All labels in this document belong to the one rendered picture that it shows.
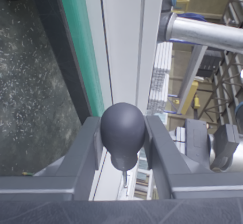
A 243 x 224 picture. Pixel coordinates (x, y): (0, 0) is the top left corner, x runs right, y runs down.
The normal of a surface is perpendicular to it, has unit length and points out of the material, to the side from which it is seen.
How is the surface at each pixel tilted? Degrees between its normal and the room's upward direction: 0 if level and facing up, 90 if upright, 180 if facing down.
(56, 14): 90
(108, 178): 90
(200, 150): 90
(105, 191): 90
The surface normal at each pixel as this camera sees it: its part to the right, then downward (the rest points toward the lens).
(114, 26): -0.22, 0.77
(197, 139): -0.03, -0.61
